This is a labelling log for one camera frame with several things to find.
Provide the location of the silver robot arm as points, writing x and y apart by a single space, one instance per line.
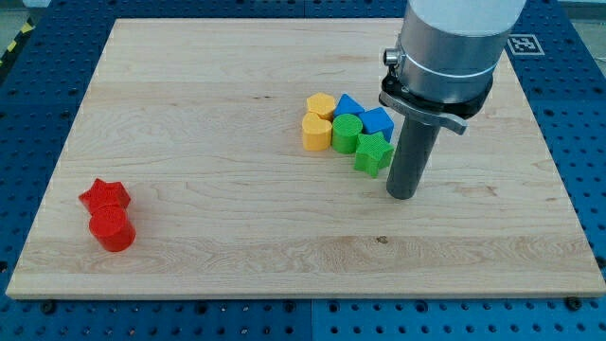
440 69

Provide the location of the wooden board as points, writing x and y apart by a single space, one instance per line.
200 120

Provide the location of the yellow heart block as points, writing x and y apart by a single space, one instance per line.
316 132

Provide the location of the green cylinder block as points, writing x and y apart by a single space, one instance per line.
345 130

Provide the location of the yellow hexagon block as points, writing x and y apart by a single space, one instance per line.
322 104

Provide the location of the green star block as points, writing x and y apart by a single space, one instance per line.
372 154

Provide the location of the blue triangle block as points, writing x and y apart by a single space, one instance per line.
347 105

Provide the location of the blue cube block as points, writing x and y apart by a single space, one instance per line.
377 121

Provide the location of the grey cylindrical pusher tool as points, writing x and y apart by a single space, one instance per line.
415 145

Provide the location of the red cylinder block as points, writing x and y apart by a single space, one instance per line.
111 227

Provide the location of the red star block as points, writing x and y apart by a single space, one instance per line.
103 194

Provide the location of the white fiducial marker tag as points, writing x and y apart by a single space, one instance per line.
524 45

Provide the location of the yellow black hazard tape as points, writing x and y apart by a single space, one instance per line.
18 43

